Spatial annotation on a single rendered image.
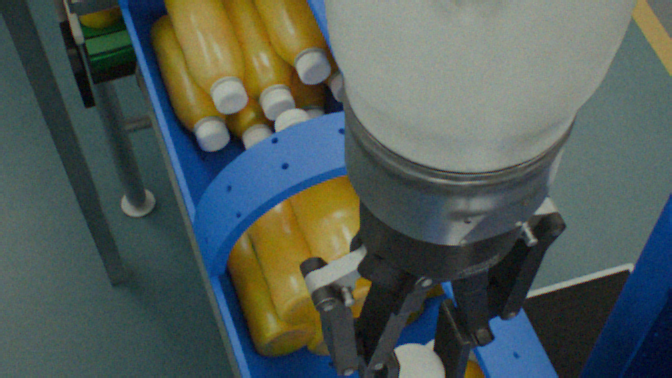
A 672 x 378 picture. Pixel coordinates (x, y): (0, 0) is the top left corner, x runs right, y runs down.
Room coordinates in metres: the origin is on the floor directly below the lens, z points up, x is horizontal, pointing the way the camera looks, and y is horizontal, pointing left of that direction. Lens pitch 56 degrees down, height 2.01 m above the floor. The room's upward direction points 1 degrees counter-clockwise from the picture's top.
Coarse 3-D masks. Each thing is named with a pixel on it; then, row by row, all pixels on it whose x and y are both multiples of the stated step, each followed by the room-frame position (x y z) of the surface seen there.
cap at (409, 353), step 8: (408, 344) 0.27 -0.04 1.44; (416, 344) 0.27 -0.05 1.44; (400, 352) 0.26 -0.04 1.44; (408, 352) 0.26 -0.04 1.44; (416, 352) 0.26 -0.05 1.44; (424, 352) 0.26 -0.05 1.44; (432, 352) 0.26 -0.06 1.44; (400, 360) 0.26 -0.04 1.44; (408, 360) 0.26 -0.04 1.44; (416, 360) 0.26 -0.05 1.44; (424, 360) 0.26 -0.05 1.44; (432, 360) 0.26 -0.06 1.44; (440, 360) 0.26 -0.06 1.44; (400, 368) 0.25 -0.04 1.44; (408, 368) 0.25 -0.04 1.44; (416, 368) 0.25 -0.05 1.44; (424, 368) 0.25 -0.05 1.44; (432, 368) 0.25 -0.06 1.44; (440, 368) 0.25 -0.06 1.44; (400, 376) 0.24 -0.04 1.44; (408, 376) 0.24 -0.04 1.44; (416, 376) 0.24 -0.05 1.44; (424, 376) 0.24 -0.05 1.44; (432, 376) 0.24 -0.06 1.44; (440, 376) 0.24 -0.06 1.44
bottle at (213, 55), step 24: (168, 0) 0.88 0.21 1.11; (192, 0) 0.87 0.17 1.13; (216, 0) 0.88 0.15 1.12; (192, 24) 0.83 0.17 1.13; (216, 24) 0.83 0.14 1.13; (192, 48) 0.80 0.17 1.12; (216, 48) 0.79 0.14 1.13; (240, 48) 0.81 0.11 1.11; (192, 72) 0.78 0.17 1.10; (216, 72) 0.76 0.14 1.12; (240, 72) 0.77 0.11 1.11
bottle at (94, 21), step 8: (112, 8) 1.05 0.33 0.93; (120, 8) 1.06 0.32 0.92; (80, 16) 1.05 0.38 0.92; (88, 16) 1.04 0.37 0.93; (96, 16) 1.04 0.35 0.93; (104, 16) 1.04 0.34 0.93; (112, 16) 1.05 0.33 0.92; (120, 16) 1.06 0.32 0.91; (88, 24) 1.04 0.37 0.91; (96, 24) 1.04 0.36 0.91; (104, 24) 1.04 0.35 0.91; (112, 24) 1.04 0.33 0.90
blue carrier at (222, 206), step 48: (144, 0) 0.94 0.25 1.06; (144, 48) 0.86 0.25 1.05; (192, 144) 0.74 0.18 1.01; (240, 144) 0.77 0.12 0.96; (288, 144) 0.58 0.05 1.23; (336, 144) 0.57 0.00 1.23; (192, 192) 0.64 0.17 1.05; (240, 192) 0.54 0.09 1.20; (288, 192) 0.53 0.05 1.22; (240, 336) 0.46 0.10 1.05; (432, 336) 0.49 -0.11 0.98; (528, 336) 0.39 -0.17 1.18
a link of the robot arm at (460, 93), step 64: (384, 0) 0.21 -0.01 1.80; (448, 0) 0.20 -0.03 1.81; (512, 0) 0.20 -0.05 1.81; (576, 0) 0.20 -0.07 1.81; (384, 64) 0.21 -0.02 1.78; (448, 64) 0.20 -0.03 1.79; (512, 64) 0.19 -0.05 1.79; (576, 64) 0.20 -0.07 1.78; (384, 128) 0.21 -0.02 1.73; (448, 128) 0.20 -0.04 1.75; (512, 128) 0.20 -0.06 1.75
